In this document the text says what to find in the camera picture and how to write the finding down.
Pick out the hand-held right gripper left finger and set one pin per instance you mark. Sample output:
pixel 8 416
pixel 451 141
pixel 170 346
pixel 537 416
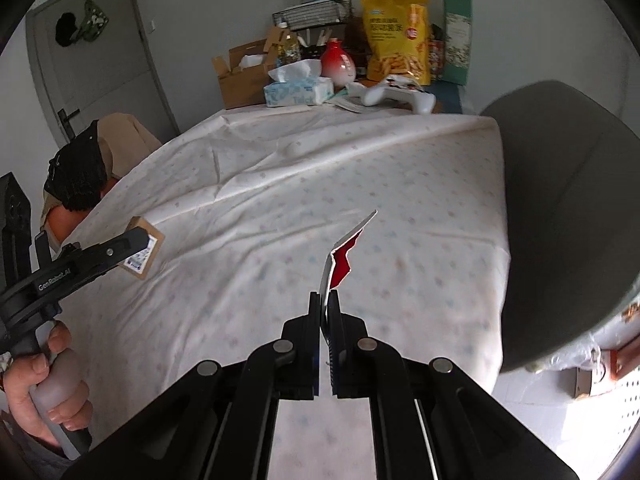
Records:
pixel 314 340

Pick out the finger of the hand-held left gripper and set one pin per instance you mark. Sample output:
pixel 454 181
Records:
pixel 117 250

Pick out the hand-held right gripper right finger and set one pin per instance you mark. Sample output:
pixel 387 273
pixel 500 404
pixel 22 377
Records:
pixel 334 340

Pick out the small labelled cardboard box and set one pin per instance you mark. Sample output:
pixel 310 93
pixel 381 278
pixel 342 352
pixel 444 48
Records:
pixel 145 260

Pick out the red white torn wrapper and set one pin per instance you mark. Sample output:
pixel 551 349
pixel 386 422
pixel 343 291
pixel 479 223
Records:
pixel 342 260

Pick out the person's left forearm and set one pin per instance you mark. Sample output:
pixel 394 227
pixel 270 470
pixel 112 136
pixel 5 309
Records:
pixel 25 460

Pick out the person's left hand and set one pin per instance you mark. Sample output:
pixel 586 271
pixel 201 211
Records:
pixel 20 390

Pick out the orange cloth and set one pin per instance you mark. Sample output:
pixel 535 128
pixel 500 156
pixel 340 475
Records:
pixel 65 222

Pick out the beige coat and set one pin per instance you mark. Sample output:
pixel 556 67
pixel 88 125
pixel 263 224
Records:
pixel 130 140

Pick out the white dotted tablecloth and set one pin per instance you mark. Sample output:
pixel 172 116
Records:
pixel 275 185

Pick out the grey door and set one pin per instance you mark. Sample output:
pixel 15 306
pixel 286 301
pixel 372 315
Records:
pixel 100 75

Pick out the open cardboard box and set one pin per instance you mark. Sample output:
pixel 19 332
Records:
pixel 240 82

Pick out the black cap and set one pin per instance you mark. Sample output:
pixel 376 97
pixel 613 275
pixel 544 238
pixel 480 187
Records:
pixel 65 30

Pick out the green patterned cap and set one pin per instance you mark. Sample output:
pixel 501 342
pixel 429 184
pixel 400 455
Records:
pixel 92 20

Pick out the blue white tissue box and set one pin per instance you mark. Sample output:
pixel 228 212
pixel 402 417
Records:
pixel 295 91

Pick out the white game controller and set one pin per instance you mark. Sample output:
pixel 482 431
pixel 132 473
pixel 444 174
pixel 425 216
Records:
pixel 395 94

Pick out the grey chair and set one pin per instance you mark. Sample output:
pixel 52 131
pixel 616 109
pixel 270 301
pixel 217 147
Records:
pixel 560 220

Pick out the clear plastic bottle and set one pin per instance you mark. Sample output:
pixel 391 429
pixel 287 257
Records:
pixel 287 45

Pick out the orange cardboard box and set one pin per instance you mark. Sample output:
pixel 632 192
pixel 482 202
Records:
pixel 600 375

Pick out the red white vase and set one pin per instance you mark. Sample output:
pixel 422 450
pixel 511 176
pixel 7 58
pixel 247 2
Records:
pixel 337 62

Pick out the black utensil holder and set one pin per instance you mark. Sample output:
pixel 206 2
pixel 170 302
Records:
pixel 312 51

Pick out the red snack packet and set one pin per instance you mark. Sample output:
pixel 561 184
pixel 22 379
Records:
pixel 436 57

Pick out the yellow snack bag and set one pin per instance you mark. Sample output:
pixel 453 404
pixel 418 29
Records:
pixel 395 40

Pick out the tall green box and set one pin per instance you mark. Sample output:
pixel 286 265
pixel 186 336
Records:
pixel 457 35

